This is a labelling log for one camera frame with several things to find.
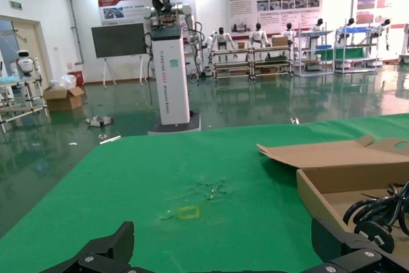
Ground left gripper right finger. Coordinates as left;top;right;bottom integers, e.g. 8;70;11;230
311;217;409;273

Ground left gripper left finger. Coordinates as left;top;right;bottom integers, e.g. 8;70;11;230
38;221;135;273

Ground black power cable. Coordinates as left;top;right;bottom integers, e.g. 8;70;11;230
343;182;409;254

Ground cardboard box with torn rim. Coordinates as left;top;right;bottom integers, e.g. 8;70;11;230
257;135;409;254

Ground open cardboard shipping box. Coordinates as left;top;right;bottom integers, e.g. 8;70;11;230
43;86;86;113

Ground green table cloth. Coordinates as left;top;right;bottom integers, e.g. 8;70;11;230
0;113;409;273

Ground clear tape scraps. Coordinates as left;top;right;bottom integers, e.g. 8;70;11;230
188;178;228;202

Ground white and black floor debris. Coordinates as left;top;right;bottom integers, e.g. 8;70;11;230
84;115;115;128

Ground red bin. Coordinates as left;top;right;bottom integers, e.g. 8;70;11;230
66;71;84;87

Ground clear plastic bags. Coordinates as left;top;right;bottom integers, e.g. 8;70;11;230
47;74;77;91

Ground white tower robot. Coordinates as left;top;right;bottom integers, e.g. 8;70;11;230
142;0;205;136

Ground white shelf rack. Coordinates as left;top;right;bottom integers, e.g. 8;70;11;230
293;22;336;77

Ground white rack with green mats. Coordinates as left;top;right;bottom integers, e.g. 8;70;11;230
334;19;383;74

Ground beige pipe shelf rack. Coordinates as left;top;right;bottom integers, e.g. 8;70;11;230
211;47;254;81
251;45;294;79

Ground small white humanoid robot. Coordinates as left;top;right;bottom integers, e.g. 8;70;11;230
11;49;41;79

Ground dark display screen on stand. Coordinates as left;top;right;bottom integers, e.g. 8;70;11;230
91;22;148;88

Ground white pipe frame workbench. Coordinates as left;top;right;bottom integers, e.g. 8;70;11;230
0;74;51;133

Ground beige door with frame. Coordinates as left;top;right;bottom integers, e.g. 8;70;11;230
0;15;49;90

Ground wall poster with red header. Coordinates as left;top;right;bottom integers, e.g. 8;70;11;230
98;0;196;27

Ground wall poster with red pictures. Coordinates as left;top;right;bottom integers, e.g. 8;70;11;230
352;0;409;30

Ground wide wall poster with photos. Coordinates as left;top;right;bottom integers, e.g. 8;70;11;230
225;0;324;36

